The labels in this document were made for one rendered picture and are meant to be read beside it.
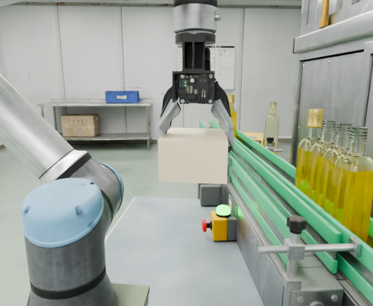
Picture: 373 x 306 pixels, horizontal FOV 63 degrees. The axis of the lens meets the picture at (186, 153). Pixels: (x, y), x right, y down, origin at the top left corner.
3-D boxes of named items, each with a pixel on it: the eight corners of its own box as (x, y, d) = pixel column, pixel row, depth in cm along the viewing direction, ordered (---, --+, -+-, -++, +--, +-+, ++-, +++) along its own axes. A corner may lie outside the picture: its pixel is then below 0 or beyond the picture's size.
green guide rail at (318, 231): (336, 273, 55) (341, 232, 54) (331, 274, 55) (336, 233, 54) (210, 130, 226) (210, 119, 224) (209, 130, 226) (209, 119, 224)
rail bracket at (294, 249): (358, 289, 51) (367, 220, 48) (258, 293, 50) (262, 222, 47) (347, 278, 54) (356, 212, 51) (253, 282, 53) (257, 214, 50)
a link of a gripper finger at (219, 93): (217, 126, 58) (191, 87, 57) (216, 125, 60) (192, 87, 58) (238, 112, 57) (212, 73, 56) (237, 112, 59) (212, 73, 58)
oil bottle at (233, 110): (236, 144, 177) (237, 95, 171) (226, 144, 176) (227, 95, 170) (234, 142, 182) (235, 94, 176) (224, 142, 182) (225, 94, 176)
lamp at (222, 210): (231, 217, 93) (232, 208, 92) (217, 218, 93) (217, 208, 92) (228, 211, 97) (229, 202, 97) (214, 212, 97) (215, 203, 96)
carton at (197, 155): (158, 181, 54) (157, 140, 53) (171, 160, 70) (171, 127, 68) (226, 184, 53) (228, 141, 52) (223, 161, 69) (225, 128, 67)
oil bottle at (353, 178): (365, 262, 60) (380, 155, 55) (337, 263, 59) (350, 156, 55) (349, 247, 65) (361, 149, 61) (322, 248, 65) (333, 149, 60)
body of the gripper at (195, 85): (170, 107, 52) (169, 31, 49) (177, 103, 60) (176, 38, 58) (215, 107, 51) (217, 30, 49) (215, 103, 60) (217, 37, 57)
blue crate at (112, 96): (104, 103, 563) (104, 91, 558) (108, 102, 603) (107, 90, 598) (138, 103, 569) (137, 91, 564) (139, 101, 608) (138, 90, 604)
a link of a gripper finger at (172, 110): (141, 140, 56) (168, 98, 53) (147, 135, 61) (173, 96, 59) (155, 150, 56) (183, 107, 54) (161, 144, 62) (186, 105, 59)
